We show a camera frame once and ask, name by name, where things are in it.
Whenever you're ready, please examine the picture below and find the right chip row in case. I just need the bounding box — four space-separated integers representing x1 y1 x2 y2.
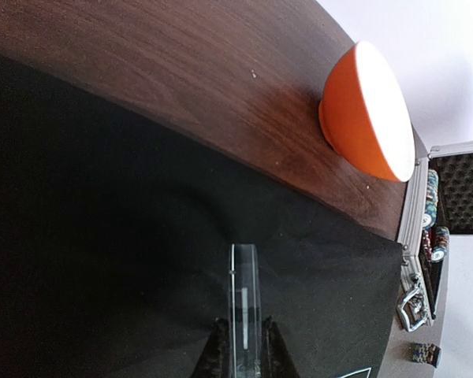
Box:
431 226 450 263

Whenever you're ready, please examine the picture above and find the red dice set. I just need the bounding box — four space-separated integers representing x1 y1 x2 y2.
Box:
422 228 433 262

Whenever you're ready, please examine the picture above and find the chip row in case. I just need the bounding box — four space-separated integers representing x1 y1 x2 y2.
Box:
423 169 439 229
431 226 450 263

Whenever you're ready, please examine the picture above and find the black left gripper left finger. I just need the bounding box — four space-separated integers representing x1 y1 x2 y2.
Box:
193 319 231 378

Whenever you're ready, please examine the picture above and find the aluminium poker chip case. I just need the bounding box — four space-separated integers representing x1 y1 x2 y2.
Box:
397 141 473 332

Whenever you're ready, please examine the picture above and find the poker chip stack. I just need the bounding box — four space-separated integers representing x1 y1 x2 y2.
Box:
410 343 441 368

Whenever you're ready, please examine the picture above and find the left chip row in case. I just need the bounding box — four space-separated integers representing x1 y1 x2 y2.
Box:
423 169 439 229

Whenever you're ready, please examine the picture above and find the orange bowl white inside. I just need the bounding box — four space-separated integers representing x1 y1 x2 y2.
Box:
318 41 415 183

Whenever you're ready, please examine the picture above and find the black poker table mat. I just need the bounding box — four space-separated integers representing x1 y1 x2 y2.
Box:
0 56 400 377

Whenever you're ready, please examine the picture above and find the clear acrylic dealer button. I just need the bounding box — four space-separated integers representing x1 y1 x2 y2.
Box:
228 244 262 378

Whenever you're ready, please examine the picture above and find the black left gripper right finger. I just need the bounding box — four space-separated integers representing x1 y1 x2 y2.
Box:
261 317 298 378

